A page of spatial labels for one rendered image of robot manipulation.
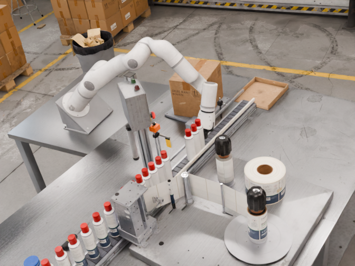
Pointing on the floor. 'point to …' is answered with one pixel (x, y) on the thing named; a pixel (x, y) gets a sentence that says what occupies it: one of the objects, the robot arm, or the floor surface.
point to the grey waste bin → (89, 60)
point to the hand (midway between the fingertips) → (204, 135)
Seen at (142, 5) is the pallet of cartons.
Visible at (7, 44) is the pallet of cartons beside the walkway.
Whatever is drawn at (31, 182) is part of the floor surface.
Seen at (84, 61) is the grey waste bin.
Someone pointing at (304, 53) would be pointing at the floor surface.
